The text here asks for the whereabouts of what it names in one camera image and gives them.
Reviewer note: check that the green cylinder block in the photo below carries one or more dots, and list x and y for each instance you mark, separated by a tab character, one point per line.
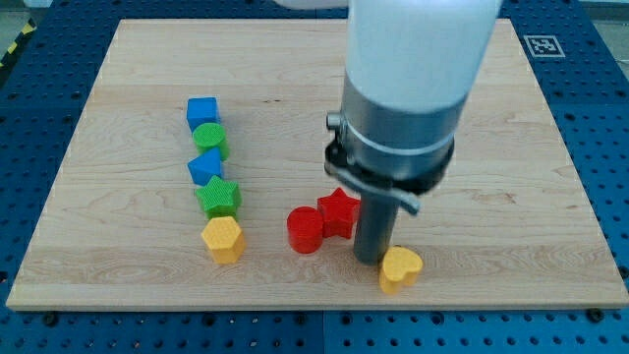
207	136

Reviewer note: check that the green star block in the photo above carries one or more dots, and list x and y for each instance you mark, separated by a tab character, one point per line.
219	198

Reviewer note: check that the blue triangle block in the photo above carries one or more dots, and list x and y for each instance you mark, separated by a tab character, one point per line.
205	166

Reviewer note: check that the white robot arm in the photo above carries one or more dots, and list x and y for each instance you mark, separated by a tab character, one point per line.
409	68

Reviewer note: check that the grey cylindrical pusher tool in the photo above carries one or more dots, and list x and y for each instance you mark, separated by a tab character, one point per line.
390	157

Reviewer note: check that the wooden board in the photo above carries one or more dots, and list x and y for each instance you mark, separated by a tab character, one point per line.
509	227

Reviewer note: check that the yellow heart block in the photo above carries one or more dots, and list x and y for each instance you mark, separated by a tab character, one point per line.
400	267

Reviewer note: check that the fiducial marker tag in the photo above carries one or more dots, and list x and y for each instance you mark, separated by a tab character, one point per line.
544	46

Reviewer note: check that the red star block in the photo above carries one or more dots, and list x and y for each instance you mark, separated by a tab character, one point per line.
339	213

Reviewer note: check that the red cylinder block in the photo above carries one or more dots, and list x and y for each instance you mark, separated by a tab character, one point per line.
305	228

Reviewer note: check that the yellow hexagon block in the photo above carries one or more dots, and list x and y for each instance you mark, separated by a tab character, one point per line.
224	239

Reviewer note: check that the blue cube block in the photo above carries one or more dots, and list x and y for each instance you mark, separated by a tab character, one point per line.
202	110

